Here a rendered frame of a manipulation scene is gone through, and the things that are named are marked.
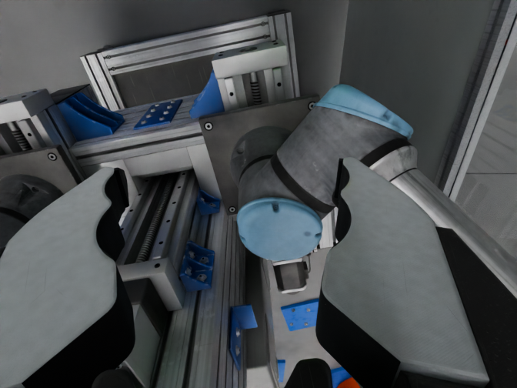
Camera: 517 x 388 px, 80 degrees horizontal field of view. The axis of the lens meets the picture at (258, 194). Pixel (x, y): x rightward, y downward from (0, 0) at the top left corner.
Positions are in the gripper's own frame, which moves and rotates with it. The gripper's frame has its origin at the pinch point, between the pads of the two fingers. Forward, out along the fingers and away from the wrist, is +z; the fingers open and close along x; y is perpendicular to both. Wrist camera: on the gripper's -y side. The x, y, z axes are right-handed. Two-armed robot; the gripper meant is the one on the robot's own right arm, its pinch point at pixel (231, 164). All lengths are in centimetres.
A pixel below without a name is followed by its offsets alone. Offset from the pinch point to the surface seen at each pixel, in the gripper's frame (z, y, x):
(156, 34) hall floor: 148, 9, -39
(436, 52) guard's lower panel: 67, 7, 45
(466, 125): 48, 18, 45
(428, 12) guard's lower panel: 75, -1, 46
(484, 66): 49, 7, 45
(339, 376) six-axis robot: 145, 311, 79
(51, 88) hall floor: 148, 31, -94
